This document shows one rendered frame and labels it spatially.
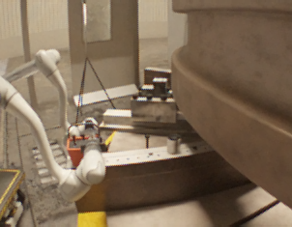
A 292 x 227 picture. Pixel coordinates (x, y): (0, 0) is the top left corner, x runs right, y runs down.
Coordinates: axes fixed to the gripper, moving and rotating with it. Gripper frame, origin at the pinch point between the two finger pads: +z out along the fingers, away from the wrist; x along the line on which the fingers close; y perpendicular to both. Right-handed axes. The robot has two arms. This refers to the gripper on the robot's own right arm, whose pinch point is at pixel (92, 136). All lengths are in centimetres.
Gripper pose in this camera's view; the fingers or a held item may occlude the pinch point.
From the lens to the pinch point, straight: 133.5
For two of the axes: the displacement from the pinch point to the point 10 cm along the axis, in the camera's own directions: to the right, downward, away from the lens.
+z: -2.1, -3.7, 9.0
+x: -9.8, 0.9, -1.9
